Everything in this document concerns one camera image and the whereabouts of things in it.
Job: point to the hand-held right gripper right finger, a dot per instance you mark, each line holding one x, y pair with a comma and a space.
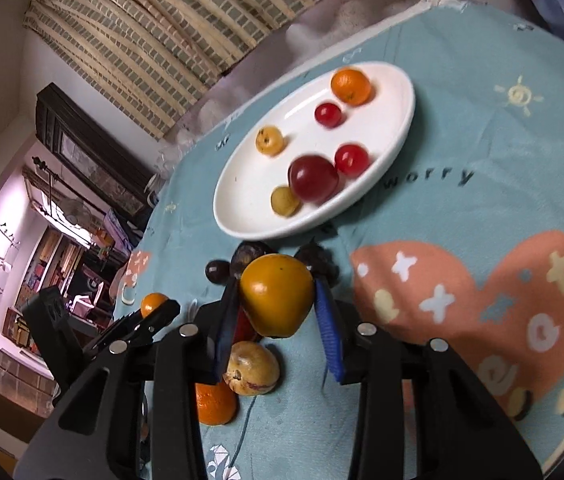
330, 332

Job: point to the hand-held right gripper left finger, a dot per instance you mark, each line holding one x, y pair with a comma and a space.
225, 332

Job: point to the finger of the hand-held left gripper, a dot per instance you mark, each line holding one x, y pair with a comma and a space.
134, 327

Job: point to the large yellow-orange persimmon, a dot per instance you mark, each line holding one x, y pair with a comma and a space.
277, 294

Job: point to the white oval plate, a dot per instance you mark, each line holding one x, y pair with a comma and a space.
282, 110

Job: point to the red fruit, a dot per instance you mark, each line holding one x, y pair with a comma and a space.
245, 329

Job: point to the small orange kumquat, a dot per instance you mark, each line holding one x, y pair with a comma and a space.
153, 303

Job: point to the tan passion fruit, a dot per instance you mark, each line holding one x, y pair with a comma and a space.
253, 367

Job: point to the small dark grape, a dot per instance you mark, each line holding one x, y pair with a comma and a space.
217, 271

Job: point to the glass counter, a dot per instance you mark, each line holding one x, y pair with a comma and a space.
2, 367

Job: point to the cluttered shelf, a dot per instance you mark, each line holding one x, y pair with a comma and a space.
54, 262

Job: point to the orange tangerine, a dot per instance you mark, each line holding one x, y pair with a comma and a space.
214, 404

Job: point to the dark purple fruit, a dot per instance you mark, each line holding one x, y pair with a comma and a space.
318, 260
248, 256

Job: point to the standing fan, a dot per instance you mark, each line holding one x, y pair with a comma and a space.
75, 211

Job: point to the tan longan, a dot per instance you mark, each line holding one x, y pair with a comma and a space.
285, 202

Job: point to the dark red plum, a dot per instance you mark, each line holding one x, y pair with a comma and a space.
313, 177

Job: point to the dark wooden cabinet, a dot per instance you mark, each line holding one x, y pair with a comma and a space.
87, 157

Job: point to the bright red cherry tomato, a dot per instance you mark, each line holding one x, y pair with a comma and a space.
351, 160

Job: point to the small yellow fruit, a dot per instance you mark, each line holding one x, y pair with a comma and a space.
268, 140

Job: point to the small dark red cherry tomato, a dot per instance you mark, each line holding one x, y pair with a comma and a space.
327, 114

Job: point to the orange mandarin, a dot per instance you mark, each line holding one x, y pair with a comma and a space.
351, 86

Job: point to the teal printed blanket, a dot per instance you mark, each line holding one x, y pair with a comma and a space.
462, 110

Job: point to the striped beige curtain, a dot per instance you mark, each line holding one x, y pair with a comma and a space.
162, 25

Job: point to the white fleece blanket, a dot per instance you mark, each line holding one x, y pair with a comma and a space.
322, 27

